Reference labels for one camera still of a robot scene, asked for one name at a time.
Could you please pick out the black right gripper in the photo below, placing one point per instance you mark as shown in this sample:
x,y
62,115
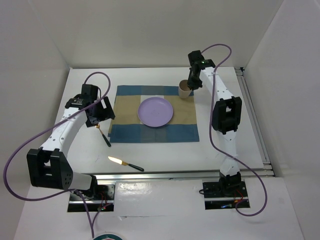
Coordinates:
x,y
191,84

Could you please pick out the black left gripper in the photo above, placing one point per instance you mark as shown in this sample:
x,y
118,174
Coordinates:
x,y
108,113

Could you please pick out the gold fork green handle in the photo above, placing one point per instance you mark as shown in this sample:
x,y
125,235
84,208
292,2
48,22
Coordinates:
x,y
103,135

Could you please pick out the blue beige checked cloth napkin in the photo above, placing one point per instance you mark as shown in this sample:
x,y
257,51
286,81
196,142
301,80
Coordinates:
x,y
127,127

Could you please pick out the beige plastic cup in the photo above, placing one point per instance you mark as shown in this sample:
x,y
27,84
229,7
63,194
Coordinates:
x,y
183,90

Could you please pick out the purple plastic plate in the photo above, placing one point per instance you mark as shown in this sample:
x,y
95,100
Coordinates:
x,y
155,112

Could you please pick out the gold knife green handle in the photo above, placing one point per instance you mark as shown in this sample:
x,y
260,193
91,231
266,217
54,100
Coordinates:
x,y
123,163

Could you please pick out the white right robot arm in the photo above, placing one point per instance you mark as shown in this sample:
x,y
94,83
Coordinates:
x,y
225,119

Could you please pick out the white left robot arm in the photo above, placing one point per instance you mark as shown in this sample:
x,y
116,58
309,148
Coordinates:
x,y
48,165

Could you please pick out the green round sticker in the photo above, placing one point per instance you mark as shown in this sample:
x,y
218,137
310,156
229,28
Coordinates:
x,y
108,236

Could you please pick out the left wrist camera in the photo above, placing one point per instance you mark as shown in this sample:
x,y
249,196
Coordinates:
x,y
90,90

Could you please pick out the aluminium right side rail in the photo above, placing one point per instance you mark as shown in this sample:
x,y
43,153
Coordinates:
x,y
267,165

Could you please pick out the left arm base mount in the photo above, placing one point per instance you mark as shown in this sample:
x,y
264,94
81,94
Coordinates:
x,y
103,200

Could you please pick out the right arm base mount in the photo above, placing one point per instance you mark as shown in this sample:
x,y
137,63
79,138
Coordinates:
x,y
217,199

